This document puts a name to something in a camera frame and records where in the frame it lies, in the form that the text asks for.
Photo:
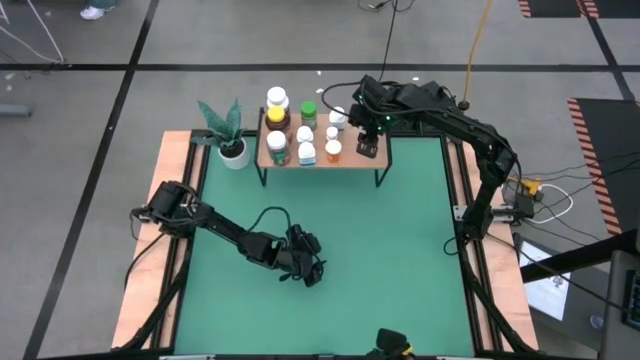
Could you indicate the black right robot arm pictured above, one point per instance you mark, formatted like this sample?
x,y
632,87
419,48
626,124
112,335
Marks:
x,y
492,150

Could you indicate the snake plant in white pot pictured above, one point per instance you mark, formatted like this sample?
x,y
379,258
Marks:
x,y
232,150

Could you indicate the black beam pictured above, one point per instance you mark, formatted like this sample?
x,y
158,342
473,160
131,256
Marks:
x,y
575,257

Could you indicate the clear gummy jar green label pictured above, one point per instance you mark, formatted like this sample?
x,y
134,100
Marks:
x,y
276,141

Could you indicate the grey desk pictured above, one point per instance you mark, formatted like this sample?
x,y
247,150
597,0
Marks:
x,y
612,300

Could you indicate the orange pill vial white cap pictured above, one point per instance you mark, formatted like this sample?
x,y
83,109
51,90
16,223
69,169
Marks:
x,y
333,148

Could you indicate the black keyboard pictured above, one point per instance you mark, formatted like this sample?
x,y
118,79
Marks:
x,y
634,300

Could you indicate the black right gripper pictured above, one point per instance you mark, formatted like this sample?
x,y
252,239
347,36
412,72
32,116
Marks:
x,y
375,105

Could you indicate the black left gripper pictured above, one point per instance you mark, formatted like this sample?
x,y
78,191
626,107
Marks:
x,y
295,247

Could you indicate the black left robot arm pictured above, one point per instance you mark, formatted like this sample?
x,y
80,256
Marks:
x,y
225,232

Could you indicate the brown bottle yellow cap label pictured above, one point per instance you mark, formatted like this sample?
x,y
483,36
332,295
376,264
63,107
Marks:
x,y
276,115

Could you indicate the green-capped medicine bottle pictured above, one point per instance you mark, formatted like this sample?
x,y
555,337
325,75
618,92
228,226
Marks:
x,y
308,109

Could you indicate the black perforated box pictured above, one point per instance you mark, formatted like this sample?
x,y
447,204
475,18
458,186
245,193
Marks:
x,y
425,125

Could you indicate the wooden table side board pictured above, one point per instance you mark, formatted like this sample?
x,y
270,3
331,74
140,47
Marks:
x,y
145,300
510,300

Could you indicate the white Melatonin bottle blue label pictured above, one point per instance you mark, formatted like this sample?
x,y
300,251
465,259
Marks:
x,y
306,151

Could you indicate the slim white blue-trimmed bottle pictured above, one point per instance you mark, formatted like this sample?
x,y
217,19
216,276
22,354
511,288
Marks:
x,y
332,132
305,134

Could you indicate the grey floor bar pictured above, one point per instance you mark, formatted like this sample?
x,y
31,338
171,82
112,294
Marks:
x,y
15,110

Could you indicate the narrow black orange-striped floor mat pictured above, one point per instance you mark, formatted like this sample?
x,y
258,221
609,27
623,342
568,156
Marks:
x,y
550,7

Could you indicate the wooden shelf black metal frame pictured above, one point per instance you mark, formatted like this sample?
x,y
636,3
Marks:
x,y
360,162

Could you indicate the yellow power plug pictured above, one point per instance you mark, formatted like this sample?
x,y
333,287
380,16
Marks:
x,y
531,187

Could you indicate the large black orange-striped floor mat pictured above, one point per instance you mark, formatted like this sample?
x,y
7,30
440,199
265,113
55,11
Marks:
x,y
620,130

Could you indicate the white screen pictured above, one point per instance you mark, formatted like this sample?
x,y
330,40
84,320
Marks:
x,y
547,295

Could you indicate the small round cup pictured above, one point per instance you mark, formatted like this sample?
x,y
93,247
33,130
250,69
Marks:
x,y
597,321

